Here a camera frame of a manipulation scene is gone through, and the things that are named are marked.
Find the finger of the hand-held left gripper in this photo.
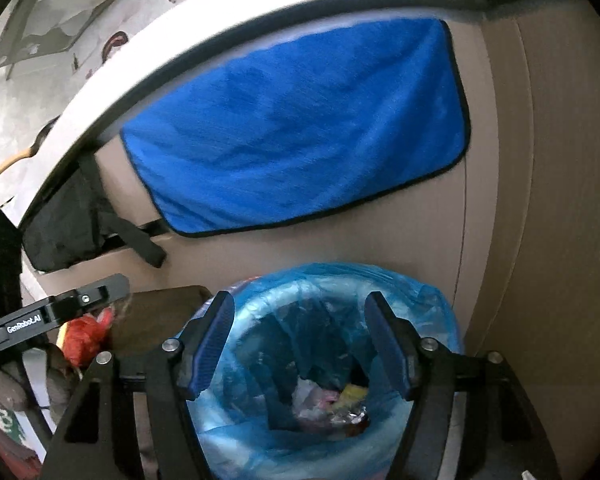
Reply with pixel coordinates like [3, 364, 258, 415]
[45, 273, 131, 327]

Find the black wok with wooden handle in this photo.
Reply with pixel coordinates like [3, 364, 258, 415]
[0, 116, 62, 177]

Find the blue plastic bin liner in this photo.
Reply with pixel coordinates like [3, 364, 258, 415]
[176, 261, 464, 480]

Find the brown table cloth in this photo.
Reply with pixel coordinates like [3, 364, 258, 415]
[104, 285, 214, 378]

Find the blue towel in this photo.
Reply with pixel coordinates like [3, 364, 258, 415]
[119, 17, 471, 239]

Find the black refrigerator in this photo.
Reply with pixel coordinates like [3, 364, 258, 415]
[0, 211, 25, 322]

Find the red plastic bag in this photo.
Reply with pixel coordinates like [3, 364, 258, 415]
[59, 307, 117, 370]

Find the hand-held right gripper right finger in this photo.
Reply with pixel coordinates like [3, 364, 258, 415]
[364, 291, 562, 480]

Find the black bag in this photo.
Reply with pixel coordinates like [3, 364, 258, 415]
[19, 152, 169, 274]

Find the white green printed bag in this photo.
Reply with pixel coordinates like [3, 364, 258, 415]
[0, 394, 48, 458]

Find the grey brown fuzzy cloth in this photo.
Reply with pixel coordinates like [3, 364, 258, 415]
[0, 366, 33, 407]

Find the white kitchen countertop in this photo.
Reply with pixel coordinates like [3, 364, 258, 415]
[10, 0, 531, 232]

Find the range hood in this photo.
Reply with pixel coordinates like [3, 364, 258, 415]
[0, 0, 148, 72]

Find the white tissue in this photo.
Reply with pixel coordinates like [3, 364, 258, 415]
[293, 379, 332, 417]

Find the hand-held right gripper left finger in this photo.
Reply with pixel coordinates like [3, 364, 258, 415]
[42, 290, 237, 480]

